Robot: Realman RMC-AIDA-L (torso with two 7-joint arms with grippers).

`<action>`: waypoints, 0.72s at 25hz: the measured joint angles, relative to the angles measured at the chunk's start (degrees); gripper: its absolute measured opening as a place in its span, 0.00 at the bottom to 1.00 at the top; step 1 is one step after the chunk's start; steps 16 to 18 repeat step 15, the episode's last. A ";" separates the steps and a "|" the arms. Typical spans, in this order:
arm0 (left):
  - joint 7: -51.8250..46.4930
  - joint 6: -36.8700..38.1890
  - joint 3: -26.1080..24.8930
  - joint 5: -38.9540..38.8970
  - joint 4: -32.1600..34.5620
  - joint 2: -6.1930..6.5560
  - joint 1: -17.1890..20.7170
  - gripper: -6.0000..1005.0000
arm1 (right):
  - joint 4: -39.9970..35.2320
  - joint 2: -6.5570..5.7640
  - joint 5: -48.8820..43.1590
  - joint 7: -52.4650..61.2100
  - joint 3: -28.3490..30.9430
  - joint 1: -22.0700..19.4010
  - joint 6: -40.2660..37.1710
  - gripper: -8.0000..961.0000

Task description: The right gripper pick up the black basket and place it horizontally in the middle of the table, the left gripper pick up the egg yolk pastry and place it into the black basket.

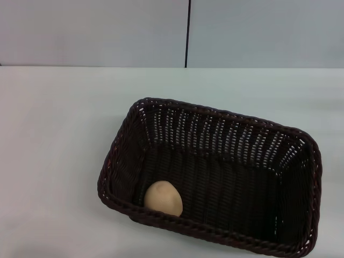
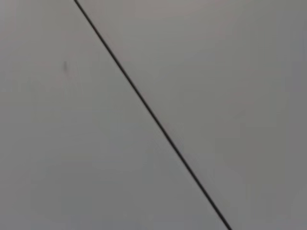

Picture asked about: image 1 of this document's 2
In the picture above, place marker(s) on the round cream bun orange mark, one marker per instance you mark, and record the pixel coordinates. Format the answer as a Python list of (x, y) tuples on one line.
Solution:
[(162, 199)]

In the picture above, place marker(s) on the dark brown woven basket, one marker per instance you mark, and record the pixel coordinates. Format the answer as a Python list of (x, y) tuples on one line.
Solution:
[(231, 188)]

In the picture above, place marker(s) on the black vertical wall strip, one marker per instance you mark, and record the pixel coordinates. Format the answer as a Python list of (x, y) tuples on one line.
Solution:
[(187, 32)]

